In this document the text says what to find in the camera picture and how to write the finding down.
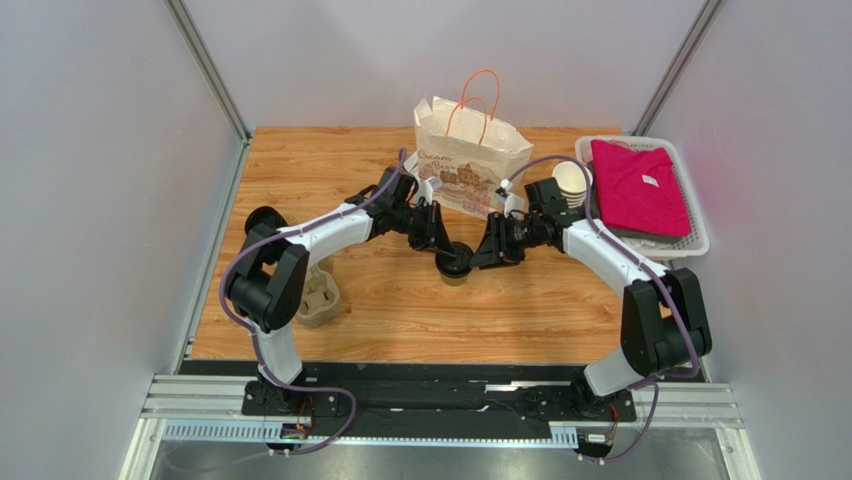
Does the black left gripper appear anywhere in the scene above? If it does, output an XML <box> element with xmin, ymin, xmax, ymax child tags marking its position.
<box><xmin>392</xmin><ymin>201</ymin><xmax>457</xmax><ymax>258</ymax></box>

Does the black plastic cup lid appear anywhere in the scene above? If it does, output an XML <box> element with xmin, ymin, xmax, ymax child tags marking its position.
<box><xmin>435</xmin><ymin>241</ymin><xmax>473</xmax><ymax>274</ymax></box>

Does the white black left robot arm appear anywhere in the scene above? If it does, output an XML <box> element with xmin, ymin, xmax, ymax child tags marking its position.
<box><xmin>219</xmin><ymin>165</ymin><xmax>473</xmax><ymax>413</ymax></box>

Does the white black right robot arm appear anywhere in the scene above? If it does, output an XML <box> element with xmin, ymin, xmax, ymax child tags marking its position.
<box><xmin>469</xmin><ymin>178</ymin><xmax>713</xmax><ymax>403</ymax></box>

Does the white paper takeout bag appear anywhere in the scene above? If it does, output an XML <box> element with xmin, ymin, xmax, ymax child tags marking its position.
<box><xmin>413</xmin><ymin>68</ymin><xmax>534</xmax><ymax>219</ymax></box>

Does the white wrapped straws bundle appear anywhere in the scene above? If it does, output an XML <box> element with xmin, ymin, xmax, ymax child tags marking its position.
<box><xmin>403</xmin><ymin>151</ymin><xmax>420</xmax><ymax>202</ymax></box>

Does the stack of paper cups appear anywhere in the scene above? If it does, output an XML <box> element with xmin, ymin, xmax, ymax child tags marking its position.
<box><xmin>551</xmin><ymin>161</ymin><xmax>594</xmax><ymax>208</ymax></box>

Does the cardboard cup carrier tray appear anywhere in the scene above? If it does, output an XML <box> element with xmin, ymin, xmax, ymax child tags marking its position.
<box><xmin>296</xmin><ymin>265</ymin><xmax>343</xmax><ymax>327</ymax></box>

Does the white crumpled cloth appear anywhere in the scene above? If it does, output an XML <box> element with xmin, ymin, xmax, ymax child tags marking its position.
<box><xmin>621</xmin><ymin>237</ymin><xmax>673</xmax><ymax>250</ymax></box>

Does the pink folded t-shirt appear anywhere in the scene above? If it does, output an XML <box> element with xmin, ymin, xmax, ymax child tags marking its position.
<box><xmin>590</xmin><ymin>138</ymin><xmax>693</xmax><ymax>239</ymax></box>

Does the white plastic laundry basket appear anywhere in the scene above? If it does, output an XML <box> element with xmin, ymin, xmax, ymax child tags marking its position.
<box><xmin>575</xmin><ymin>135</ymin><xmax>710</xmax><ymax>260</ymax></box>

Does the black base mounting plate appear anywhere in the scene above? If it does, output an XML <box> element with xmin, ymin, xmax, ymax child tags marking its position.
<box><xmin>241</xmin><ymin>362</ymin><xmax>638</xmax><ymax>440</ymax></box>

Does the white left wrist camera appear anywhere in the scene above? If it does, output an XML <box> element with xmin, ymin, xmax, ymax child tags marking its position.
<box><xmin>416</xmin><ymin>176</ymin><xmax>443</xmax><ymax>204</ymax></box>

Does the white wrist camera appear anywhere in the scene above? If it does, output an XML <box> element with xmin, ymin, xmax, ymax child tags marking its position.
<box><xmin>416</xmin><ymin>176</ymin><xmax>443</xmax><ymax>204</ymax></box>
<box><xmin>495</xmin><ymin>179</ymin><xmax>525</xmax><ymax>216</ymax></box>

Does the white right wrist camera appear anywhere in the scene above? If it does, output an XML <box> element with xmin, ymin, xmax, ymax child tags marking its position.
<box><xmin>495</xmin><ymin>179</ymin><xmax>525</xmax><ymax>216</ymax></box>

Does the aluminium frame rail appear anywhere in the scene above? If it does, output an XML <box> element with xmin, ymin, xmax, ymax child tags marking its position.
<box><xmin>121</xmin><ymin>365</ymin><xmax>760</xmax><ymax>479</ymax></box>

